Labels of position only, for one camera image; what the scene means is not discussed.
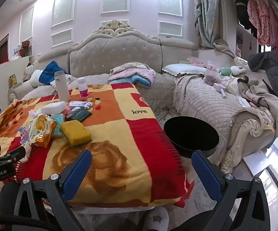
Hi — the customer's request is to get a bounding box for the orange snack bag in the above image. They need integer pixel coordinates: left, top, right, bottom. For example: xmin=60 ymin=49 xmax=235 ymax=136
xmin=29 ymin=114 xmax=57 ymax=148

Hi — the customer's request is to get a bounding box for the clear plastic snack jar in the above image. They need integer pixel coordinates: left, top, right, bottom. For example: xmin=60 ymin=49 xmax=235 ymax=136
xmin=204 ymin=61 xmax=220 ymax=86

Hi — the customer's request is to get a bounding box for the white medicine box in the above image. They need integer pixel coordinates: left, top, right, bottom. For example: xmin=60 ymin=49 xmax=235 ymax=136
xmin=69 ymin=100 xmax=93 ymax=110

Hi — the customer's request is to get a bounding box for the quilted beige sofa cover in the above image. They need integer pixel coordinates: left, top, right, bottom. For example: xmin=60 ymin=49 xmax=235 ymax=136
xmin=173 ymin=76 xmax=257 ymax=135
xmin=139 ymin=73 xmax=178 ymax=112

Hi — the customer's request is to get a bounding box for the black round bin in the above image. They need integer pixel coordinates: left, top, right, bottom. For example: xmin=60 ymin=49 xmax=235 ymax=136
xmin=163 ymin=116 xmax=220 ymax=158

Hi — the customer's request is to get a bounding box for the crumpled white tissue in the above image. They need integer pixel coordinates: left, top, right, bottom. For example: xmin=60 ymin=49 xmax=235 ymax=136
xmin=29 ymin=110 xmax=42 ymax=120

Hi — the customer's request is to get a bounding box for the beige throw cloth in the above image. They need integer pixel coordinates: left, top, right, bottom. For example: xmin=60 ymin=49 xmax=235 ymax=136
xmin=238 ymin=77 xmax=278 ymax=130

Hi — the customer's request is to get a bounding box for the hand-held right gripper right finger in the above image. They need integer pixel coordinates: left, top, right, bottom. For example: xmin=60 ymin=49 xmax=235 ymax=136
xmin=191 ymin=150 xmax=272 ymax=231

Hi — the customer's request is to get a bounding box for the black hanging garment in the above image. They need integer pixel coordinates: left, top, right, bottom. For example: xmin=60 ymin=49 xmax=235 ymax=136
xmin=235 ymin=0 xmax=257 ymax=38

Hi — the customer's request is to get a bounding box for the yellow sponge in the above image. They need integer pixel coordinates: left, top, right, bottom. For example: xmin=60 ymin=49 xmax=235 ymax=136
xmin=60 ymin=120 xmax=92 ymax=146

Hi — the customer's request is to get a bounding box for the white thermos bottle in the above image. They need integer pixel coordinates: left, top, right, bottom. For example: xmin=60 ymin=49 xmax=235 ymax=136
xmin=55 ymin=71 xmax=71 ymax=102

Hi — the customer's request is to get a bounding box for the white slipper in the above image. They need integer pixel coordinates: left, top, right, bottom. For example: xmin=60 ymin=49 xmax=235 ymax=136
xmin=144 ymin=207 xmax=169 ymax=231

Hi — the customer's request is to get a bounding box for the white tissue pack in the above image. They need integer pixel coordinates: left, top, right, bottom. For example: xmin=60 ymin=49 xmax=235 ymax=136
xmin=41 ymin=101 xmax=67 ymax=115

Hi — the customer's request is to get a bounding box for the white plush pillow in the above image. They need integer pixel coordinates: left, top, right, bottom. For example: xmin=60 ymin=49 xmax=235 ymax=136
xmin=29 ymin=70 xmax=43 ymax=87

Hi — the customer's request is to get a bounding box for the white crumpled cloth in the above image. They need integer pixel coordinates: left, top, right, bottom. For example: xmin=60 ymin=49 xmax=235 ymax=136
xmin=50 ymin=74 xmax=77 ymax=89

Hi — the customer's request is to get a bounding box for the dark padded jacket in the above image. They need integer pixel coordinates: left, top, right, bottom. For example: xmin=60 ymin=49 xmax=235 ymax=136
xmin=247 ymin=52 xmax=278 ymax=105

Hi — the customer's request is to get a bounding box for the white tissue paper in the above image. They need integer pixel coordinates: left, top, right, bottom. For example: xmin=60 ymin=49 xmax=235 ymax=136
xmin=236 ymin=96 xmax=251 ymax=107

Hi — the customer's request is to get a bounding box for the white pillow gold trim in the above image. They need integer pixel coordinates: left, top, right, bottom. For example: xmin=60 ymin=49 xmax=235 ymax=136
xmin=162 ymin=64 xmax=208 ymax=76

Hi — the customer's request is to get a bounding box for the pink dotted hanging garment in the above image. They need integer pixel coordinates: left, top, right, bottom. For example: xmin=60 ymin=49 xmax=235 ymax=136
xmin=247 ymin=0 xmax=278 ymax=65

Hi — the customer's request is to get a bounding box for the red orange printed blanket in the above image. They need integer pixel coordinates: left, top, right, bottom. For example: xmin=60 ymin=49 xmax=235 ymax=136
xmin=0 ymin=82 xmax=192 ymax=208

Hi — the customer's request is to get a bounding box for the white floor board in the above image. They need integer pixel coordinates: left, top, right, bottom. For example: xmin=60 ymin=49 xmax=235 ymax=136
xmin=244 ymin=149 xmax=278 ymax=176

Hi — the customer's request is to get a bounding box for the dark green packet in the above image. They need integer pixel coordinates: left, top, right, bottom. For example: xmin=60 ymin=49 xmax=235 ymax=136
xmin=65 ymin=108 xmax=92 ymax=122

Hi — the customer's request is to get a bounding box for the clear plastic wrapper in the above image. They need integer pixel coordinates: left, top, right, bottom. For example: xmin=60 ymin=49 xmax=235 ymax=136
xmin=18 ymin=125 xmax=33 ymax=146

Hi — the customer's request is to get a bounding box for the folded pink blue blanket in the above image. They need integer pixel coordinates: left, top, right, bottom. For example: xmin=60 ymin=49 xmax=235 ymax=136
xmin=108 ymin=63 xmax=156 ymax=88

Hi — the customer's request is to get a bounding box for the pale green patterned curtain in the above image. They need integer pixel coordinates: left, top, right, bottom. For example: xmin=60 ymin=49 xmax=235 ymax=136
xmin=193 ymin=0 xmax=238 ymax=56

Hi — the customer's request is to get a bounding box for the beige tufted sofa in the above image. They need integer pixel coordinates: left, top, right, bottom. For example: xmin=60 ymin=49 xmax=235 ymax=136
xmin=8 ymin=20 xmax=278 ymax=174

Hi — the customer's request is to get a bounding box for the white cabinet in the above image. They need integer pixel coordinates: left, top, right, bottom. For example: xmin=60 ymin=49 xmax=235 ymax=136
xmin=0 ymin=55 xmax=33 ymax=97

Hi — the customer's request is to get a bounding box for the blue quilted jacket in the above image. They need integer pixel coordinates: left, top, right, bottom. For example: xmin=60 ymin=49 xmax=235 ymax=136
xmin=39 ymin=61 xmax=69 ymax=85

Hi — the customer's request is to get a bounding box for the lavender scoop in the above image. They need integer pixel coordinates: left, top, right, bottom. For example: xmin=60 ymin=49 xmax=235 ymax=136
xmin=213 ymin=83 xmax=227 ymax=99

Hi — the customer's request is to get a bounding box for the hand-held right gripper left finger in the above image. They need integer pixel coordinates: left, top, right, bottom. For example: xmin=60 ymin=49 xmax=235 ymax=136
xmin=12 ymin=150 xmax=92 ymax=231

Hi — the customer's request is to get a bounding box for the white pill bottle pink label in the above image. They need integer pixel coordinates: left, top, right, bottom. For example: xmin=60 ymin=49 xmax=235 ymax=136
xmin=77 ymin=77 xmax=89 ymax=99

